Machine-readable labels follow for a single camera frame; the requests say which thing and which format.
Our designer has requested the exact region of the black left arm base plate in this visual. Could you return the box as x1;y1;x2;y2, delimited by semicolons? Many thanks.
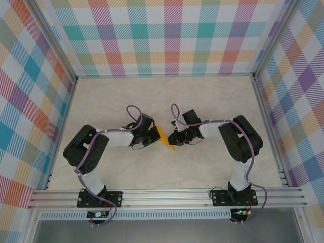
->
77;191;124;208

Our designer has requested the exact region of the aluminium frame post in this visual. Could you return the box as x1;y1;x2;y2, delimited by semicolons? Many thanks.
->
30;0;78;83
253;0;299;79

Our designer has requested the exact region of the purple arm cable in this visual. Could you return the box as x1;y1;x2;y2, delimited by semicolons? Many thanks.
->
74;105;144;226
171;103;268;225

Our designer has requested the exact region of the aluminium frame rail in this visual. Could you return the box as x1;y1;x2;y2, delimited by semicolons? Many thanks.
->
75;72;255;79
45;78;78;190
252;77;291;188

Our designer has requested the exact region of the wide aluminium mounting rail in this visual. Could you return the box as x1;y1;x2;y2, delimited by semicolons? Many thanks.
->
27;187;308;210

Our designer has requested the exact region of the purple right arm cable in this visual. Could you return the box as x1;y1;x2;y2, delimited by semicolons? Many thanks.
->
171;103;268;225

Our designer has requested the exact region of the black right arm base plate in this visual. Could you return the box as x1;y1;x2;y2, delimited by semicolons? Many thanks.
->
212;189;258;207

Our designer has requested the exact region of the orange cloth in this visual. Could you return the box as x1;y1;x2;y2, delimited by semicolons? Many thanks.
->
154;124;177;152

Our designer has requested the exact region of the slotted grey cable tray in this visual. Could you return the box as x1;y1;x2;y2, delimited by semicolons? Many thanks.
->
39;210;232;220

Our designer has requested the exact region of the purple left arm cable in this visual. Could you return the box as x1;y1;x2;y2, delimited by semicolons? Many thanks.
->
74;105;144;226

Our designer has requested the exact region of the aluminium frame bar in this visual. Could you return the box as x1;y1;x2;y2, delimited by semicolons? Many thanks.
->
293;207;310;243
24;209;43;243

